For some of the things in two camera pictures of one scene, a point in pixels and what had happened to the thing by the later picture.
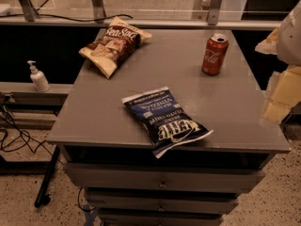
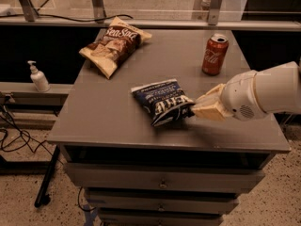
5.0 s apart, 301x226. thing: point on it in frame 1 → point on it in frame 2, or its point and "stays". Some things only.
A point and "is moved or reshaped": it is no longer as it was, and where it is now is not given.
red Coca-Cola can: x=214 y=54 stays
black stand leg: x=42 y=197 stays
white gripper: x=291 y=38 → x=241 y=95
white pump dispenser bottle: x=39 y=78 stays
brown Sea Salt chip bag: x=114 y=46 stays
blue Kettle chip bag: x=166 y=125 is moved or reshaped
